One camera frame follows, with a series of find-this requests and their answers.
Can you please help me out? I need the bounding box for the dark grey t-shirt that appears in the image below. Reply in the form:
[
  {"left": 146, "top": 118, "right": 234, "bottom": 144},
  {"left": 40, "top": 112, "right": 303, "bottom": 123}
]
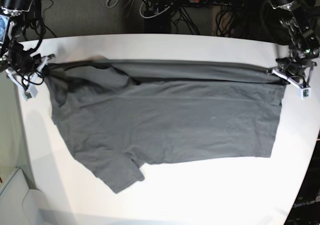
[{"left": 44, "top": 60, "right": 286, "bottom": 193}]

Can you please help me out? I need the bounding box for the grey tray corner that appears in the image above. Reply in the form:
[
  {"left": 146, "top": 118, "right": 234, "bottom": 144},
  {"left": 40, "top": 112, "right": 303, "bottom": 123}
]
[{"left": 0, "top": 168, "right": 52, "bottom": 225}]

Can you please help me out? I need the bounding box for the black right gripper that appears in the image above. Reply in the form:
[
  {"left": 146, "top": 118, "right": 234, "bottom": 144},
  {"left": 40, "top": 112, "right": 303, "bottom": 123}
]
[{"left": 7, "top": 51, "right": 50, "bottom": 85}]

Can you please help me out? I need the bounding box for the black power strip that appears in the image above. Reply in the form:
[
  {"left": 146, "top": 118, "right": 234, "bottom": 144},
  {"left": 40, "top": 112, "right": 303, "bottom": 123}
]
[{"left": 189, "top": 0, "right": 245, "bottom": 7}]

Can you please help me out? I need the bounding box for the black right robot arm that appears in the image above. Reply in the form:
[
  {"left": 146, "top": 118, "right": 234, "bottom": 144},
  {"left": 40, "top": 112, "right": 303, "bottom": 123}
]
[{"left": 0, "top": 0, "right": 46, "bottom": 90}]

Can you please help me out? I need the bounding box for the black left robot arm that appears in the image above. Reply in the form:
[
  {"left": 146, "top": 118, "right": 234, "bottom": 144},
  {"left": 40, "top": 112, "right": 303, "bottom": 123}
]
[{"left": 267, "top": 0, "right": 320, "bottom": 89}]

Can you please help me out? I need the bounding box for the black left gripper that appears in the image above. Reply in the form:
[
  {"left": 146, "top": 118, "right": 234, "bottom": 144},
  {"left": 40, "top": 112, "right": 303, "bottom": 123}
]
[{"left": 276, "top": 57, "right": 313, "bottom": 75}]

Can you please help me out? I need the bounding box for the white cable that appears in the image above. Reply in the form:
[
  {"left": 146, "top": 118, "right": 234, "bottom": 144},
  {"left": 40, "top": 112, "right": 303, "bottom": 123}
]
[{"left": 138, "top": 0, "right": 173, "bottom": 19}]

